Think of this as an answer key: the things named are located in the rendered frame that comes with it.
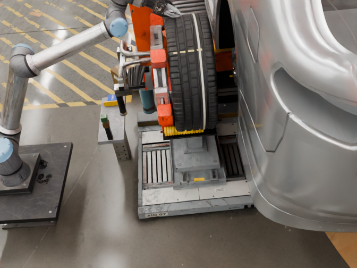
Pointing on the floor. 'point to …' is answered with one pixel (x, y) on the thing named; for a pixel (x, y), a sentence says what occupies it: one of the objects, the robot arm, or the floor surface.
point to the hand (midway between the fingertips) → (178, 14)
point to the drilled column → (122, 150)
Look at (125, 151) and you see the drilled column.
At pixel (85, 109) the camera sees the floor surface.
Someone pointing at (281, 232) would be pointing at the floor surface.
